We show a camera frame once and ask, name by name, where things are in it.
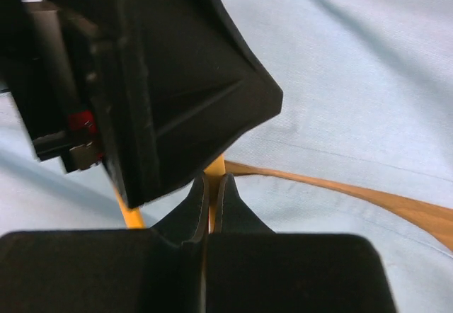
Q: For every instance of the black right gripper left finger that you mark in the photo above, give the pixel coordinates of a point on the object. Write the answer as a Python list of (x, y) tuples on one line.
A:
[(158, 269)]

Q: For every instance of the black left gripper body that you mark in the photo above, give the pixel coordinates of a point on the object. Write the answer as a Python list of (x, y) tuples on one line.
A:
[(74, 68)]

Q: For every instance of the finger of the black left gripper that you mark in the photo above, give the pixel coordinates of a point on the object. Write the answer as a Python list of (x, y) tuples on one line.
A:
[(198, 89)]

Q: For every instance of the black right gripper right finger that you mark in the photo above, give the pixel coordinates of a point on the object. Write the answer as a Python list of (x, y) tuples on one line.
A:
[(251, 268)]

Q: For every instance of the yellow plastic hanger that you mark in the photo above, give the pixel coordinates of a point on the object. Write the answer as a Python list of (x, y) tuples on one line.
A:
[(214, 172)]

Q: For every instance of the light blue trousers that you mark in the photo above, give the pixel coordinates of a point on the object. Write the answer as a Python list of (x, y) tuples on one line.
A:
[(367, 102)]

